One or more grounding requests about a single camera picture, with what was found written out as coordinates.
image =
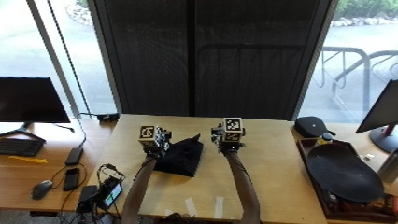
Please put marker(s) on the person's left hand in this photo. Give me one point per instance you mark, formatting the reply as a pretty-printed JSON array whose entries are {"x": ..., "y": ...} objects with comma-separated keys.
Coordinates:
[{"x": 160, "y": 146}]

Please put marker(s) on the person's right hand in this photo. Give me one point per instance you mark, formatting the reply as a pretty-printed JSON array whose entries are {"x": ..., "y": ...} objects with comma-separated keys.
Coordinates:
[{"x": 227, "y": 146}]

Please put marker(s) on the white marker cube on left glove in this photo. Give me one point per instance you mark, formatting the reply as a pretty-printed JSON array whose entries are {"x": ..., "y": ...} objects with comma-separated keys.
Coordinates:
[{"x": 147, "y": 132}]

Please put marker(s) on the white marker cube on glove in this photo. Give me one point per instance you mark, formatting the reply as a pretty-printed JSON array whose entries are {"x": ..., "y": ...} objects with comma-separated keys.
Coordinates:
[
  {"x": 147, "y": 132},
  {"x": 234, "y": 126}
]

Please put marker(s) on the white marker cube on right glove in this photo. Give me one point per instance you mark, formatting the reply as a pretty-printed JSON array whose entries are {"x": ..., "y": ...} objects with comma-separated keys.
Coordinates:
[{"x": 234, "y": 126}]

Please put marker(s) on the black folded cloth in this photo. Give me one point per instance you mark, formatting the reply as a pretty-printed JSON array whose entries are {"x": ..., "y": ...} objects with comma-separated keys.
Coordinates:
[{"x": 183, "y": 158}]

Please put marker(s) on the black connector box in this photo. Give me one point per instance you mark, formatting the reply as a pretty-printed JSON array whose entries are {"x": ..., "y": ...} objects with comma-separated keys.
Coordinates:
[{"x": 109, "y": 117}]

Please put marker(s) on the black device with lit screen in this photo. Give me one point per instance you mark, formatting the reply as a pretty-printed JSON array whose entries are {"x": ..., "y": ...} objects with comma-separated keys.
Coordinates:
[{"x": 110, "y": 193}]

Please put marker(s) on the black zip case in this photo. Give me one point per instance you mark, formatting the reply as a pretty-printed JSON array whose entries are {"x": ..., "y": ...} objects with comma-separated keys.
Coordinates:
[{"x": 311, "y": 126}]

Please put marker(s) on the black power adapter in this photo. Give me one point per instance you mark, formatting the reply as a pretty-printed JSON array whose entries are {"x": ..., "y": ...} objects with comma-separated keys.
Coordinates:
[{"x": 74, "y": 156}]

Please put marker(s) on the white tape strip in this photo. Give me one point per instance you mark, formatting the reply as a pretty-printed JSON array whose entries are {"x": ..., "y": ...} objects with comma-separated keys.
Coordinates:
[
  {"x": 191, "y": 207},
  {"x": 219, "y": 207}
]

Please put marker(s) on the black window shade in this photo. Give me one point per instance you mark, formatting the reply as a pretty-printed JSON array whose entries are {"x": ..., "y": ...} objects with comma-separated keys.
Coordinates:
[{"x": 207, "y": 59}]

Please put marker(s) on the small yellow bottle black cap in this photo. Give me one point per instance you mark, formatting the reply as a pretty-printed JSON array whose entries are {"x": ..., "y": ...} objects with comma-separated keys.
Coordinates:
[{"x": 326, "y": 139}]

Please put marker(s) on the black smartphone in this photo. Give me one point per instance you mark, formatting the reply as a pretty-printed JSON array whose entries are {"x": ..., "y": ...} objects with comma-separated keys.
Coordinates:
[{"x": 71, "y": 179}]

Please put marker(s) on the small black box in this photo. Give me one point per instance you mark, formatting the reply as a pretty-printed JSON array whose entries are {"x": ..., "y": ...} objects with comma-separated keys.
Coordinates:
[{"x": 86, "y": 199}]

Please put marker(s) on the black oval plate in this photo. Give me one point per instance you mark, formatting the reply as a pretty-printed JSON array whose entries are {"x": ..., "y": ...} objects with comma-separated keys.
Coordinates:
[{"x": 344, "y": 174}]

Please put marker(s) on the yellow flat tool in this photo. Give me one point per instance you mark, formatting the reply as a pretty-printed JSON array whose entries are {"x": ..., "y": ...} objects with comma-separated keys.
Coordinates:
[{"x": 29, "y": 160}]

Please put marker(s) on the black computer mouse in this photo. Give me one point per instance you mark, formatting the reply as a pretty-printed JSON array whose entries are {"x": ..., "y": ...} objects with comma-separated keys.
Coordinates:
[{"x": 42, "y": 188}]

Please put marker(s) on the black computer monitor with forked stand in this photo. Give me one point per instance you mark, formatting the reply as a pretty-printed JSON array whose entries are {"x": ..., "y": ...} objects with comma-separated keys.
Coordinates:
[{"x": 29, "y": 99}]

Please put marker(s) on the dark brown tray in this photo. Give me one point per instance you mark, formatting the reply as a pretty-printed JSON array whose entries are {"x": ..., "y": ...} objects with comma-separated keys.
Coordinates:
[{"x": 332, "y": 202}]

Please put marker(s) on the black keyboard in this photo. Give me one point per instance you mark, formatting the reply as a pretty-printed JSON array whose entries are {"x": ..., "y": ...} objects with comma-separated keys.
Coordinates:
[{"x": 19, "y": 147}]

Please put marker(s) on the small white object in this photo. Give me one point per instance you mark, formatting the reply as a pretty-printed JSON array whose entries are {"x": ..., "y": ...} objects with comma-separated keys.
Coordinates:
[{"x": 368, "y": 156}]

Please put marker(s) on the metal bike rack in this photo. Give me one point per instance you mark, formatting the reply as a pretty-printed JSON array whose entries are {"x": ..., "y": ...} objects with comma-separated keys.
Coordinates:
[{"x": 365, "y": 71}]

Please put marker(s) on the black monitor with round stand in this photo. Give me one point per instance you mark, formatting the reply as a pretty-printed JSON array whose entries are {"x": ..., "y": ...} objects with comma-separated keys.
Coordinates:
[{"x": 384, "y": 109}]

